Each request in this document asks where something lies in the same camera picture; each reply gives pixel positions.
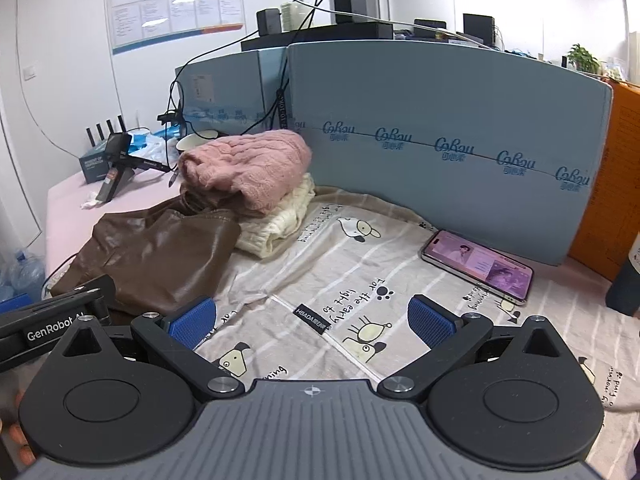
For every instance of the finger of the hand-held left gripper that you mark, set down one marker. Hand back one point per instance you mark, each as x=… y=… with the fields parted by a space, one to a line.
x=100 y=297

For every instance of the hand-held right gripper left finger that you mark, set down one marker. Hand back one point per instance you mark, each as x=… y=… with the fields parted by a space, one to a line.
x=192 y=322

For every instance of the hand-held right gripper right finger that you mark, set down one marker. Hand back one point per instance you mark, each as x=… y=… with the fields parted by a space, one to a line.
x=430 y=322

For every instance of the pink knit sweater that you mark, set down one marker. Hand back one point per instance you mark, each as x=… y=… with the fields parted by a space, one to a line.
x=250 y=165

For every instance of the clear water bottle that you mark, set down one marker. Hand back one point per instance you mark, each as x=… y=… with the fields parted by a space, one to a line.
x=25 y=272

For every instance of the brown leather garment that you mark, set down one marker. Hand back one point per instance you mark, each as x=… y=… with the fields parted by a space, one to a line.
x=150 y=250

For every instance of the smartphone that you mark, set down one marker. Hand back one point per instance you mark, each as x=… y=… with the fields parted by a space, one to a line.
x=475 y=265

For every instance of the crumpled white tissue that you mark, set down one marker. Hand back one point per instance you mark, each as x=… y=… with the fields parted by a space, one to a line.
x=91 y=201

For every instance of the printed cartoon blanket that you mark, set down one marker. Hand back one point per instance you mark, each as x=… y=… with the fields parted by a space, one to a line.
x=350 y=260

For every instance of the dark blue cardboard box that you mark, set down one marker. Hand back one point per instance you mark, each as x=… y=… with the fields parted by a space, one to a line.
x=95 y=165

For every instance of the cream knit sweater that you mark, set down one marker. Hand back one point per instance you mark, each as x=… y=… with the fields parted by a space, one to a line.
x=280 y=220

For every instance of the blue white plastic bag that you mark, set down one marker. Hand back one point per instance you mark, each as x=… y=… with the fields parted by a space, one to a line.
x=150 y=147

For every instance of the black router with antennas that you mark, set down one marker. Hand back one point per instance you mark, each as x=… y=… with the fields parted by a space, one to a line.
x=106 y=130

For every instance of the cream bowl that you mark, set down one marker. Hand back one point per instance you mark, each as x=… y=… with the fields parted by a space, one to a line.
x=192 y=142

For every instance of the dark blue thermos bottle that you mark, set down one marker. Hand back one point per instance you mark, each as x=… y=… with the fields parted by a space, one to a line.
x=627 y=275

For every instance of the large blue partition panel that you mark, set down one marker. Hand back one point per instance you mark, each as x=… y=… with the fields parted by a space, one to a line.
x=425 y=100

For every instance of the small blue partition panel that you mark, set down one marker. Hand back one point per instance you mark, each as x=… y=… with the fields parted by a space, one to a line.
x=225 y=90

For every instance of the orange partition panel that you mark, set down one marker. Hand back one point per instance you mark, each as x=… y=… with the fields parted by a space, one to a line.
x=615 y=160

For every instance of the black desktop device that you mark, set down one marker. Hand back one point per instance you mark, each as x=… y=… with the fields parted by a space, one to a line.
x=430 y=27

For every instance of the black monitor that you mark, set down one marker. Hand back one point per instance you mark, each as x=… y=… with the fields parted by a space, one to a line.
x=477 y=27

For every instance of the green potted plant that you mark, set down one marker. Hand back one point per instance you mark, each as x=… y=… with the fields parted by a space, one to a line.
x=582 y=57

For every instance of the flat black box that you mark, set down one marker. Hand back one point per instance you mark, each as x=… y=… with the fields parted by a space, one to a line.
x=320 y=35

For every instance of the small black speaker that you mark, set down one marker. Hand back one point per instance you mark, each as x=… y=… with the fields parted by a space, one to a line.
x=268 y=22

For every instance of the white wall switch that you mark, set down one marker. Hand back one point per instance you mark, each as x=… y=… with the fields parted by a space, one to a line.
x=30 y=71

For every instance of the wall poster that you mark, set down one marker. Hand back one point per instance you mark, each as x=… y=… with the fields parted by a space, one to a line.
x=170 y=0

